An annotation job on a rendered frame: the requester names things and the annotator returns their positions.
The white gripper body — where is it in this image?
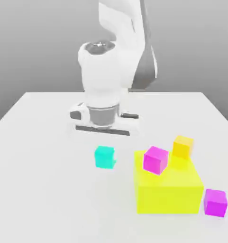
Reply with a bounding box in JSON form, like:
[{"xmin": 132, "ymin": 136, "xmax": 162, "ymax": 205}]
[{"xmin": 74, "ymin": 117, "xmax": 141, "ymax": 137}]

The small cyan cube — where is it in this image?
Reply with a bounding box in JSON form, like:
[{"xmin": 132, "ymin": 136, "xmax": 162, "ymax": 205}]
[{"xmin": 94, "ymin": 145, "xmax": 118, "ymax": 170}]

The small magenta cube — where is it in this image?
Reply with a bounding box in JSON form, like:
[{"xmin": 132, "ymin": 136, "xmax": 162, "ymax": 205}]
[
  {"xmin": 203, "ymin": 188, "xmax": 228, "ymax": 217},
  {"xmin": 143, "ymin": 146, "xmax": 169, "ymax": 176}
]

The small orange cube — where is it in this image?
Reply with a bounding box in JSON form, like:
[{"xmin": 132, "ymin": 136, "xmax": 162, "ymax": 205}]
[{"xmin": 172, "ymin": 135, "xmax": 194, "ymax": 160}]

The large yellow box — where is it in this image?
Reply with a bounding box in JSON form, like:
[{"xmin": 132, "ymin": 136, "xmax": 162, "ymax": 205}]
[{"xmin": 133, "ymin": 150, "xmax": 205, "ymax": 215}]

